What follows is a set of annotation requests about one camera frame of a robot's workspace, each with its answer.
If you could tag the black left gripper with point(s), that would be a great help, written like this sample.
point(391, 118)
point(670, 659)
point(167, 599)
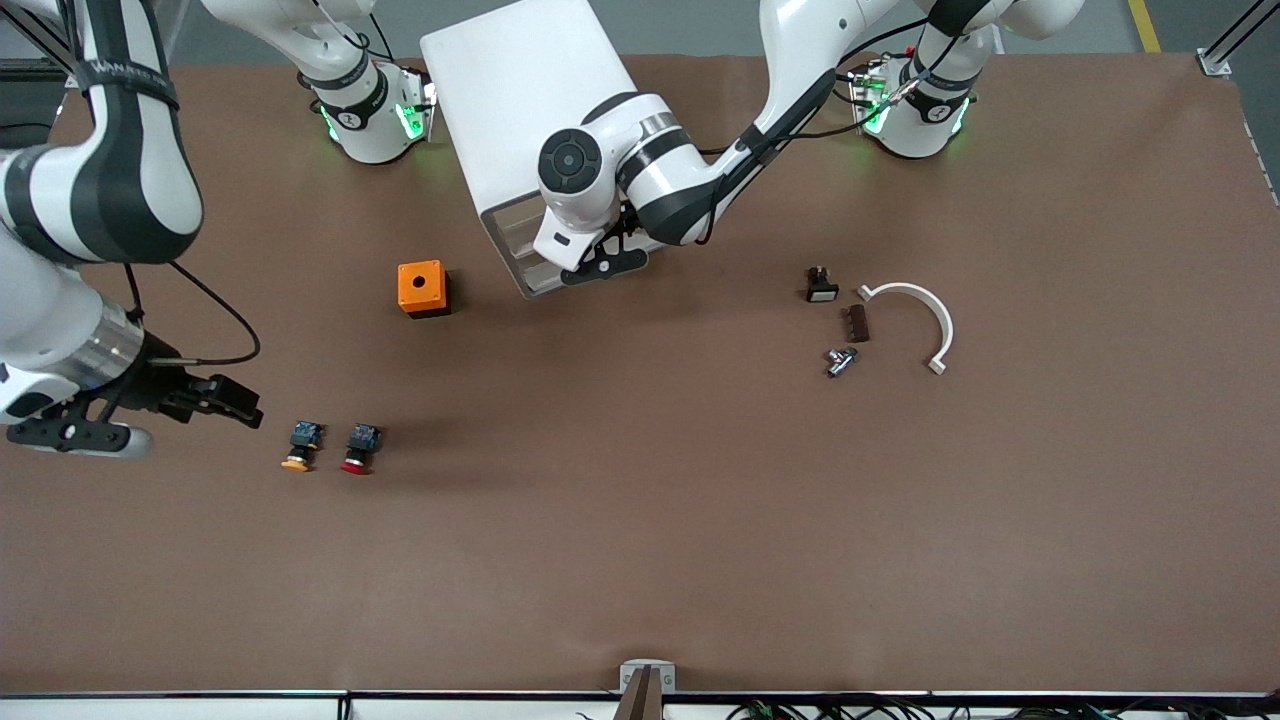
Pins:
point(629, 216)

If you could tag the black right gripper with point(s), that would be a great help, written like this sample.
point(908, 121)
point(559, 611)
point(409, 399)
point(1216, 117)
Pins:
point(152, 385)

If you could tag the red mushroom push button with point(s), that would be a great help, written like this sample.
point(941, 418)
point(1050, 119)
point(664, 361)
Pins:
point(360, 450)

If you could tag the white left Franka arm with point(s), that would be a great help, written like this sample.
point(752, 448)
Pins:
point(670, 180)

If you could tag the yellow mushroom push button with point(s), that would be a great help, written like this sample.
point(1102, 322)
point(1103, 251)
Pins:
point(300, 447)

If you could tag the white drawer cabinet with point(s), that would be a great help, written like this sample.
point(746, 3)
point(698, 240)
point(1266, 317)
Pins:
point(520, 90)

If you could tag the orange push button box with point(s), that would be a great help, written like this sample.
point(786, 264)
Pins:
point(420, 285)

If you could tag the black white square push button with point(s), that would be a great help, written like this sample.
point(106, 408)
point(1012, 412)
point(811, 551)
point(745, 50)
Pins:
point(822, 288)

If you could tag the brown terminal block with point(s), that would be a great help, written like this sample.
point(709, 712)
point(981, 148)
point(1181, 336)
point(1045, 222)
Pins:
point(858, 323)

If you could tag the silver key switch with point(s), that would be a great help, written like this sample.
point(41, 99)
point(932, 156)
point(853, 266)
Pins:
point(840, 361)

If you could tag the white table edge rail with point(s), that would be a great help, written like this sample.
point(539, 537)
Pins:
point(200, 708)

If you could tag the white curved plastic bracket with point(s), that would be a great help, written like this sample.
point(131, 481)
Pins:
point(940, 310)

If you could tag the aluminium frame profile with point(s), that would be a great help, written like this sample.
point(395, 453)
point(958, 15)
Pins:
point(40, 38)
point(1215, 62)

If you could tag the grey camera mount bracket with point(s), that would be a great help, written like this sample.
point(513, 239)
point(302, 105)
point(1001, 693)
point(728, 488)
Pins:
point(630, 672)

